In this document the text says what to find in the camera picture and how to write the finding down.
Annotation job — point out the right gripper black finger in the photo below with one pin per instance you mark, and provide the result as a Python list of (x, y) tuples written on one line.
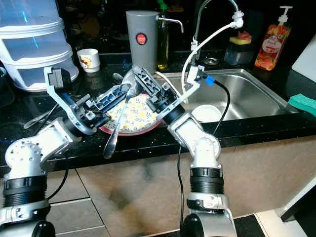
[(140, 98), (147, 81)]

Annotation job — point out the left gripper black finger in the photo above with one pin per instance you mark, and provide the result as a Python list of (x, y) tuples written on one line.
[(113, 107), (117, 92)]

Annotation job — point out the large silver spoon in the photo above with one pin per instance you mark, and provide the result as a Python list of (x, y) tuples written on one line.
[(117, 131)]

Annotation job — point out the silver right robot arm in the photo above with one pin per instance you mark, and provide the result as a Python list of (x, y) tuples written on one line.
[(205, 153)]

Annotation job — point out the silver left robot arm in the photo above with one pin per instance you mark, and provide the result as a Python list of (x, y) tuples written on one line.
[(19, 158)]

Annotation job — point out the beige kitchen base cabinet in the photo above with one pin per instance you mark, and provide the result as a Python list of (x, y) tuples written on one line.
[(128, 192)]

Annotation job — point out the small silver spoon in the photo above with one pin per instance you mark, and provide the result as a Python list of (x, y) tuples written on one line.
[(118, 78)]

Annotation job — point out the floral plate with pink rim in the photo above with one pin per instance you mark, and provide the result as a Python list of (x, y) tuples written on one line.
[(140, 118)]

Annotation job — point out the grey canister with red logo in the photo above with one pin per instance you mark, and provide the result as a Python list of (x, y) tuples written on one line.
[(140, 57)]

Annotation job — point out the green-capped yellow oil bottle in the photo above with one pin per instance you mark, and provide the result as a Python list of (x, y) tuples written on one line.
[(162, 52)]

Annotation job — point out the white cup with red print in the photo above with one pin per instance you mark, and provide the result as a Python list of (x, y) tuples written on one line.
[(86, 61)]

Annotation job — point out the white bowl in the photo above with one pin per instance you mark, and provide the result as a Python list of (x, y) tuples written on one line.
[(207, 112)]

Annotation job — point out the chrome round counter fitting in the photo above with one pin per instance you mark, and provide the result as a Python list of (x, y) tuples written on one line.
[(211, 61)]

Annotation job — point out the small silver tap spout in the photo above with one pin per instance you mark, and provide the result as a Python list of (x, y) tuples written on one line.
[(174, 21)]

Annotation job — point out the chrome gooseneck faucet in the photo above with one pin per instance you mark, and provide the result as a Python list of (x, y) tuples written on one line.
[(198, 19)]

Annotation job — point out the translucent white tiered container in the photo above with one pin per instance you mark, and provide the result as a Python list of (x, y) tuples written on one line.
[(34, 54)]

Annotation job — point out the dark sponge holder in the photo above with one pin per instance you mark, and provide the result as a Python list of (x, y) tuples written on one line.
[(237, 57)]

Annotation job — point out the stainless steel sink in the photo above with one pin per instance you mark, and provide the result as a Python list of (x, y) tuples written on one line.
[(252, 98)]

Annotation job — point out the yellow sponge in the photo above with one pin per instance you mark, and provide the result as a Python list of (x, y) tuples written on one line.
[(237, 41)]

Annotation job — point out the orange dish soap pump bottle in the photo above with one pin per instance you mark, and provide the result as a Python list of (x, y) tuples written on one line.
[(271, 47)]

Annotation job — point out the green sponge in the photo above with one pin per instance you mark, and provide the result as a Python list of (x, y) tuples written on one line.
[(303, 103)]

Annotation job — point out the white board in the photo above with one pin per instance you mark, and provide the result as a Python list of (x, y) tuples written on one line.
[(307, 61)]

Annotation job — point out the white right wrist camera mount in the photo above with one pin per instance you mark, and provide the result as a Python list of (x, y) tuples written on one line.
[(192, 81)]

